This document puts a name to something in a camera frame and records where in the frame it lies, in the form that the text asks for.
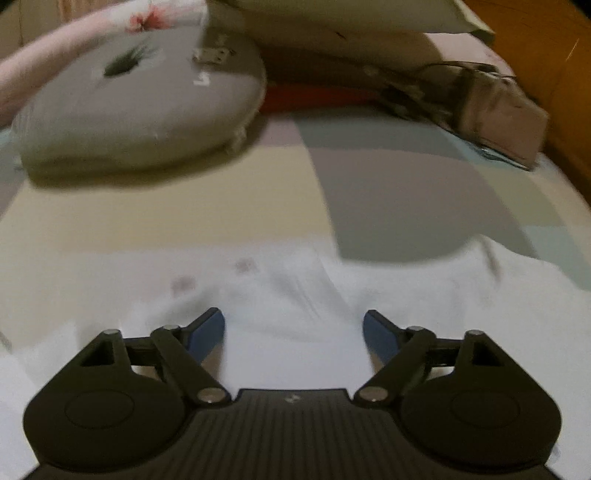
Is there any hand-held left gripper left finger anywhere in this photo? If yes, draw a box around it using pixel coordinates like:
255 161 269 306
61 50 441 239
81 308 230 407

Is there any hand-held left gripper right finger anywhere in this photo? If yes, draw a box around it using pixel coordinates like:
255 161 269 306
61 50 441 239
355 310 509 408

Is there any white bear print sweatshirt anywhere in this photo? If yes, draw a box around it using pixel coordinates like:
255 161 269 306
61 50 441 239
0 233 591 462

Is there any grey round cushion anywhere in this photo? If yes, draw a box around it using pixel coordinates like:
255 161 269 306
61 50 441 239
10 23 269 183

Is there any pink handbag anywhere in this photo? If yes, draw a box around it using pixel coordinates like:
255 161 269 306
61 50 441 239
369 60 550 171

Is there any orange-red cloth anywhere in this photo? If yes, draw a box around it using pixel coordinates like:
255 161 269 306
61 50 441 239
261 85 384 114

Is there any pale cream pillow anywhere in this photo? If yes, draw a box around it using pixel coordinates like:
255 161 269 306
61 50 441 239
205 0 497 42

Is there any pink floral quilt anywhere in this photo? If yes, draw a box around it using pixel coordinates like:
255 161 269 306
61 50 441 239
0 0 515 125

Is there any wooden headboard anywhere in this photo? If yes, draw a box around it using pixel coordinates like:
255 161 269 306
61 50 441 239
462 0 591 204

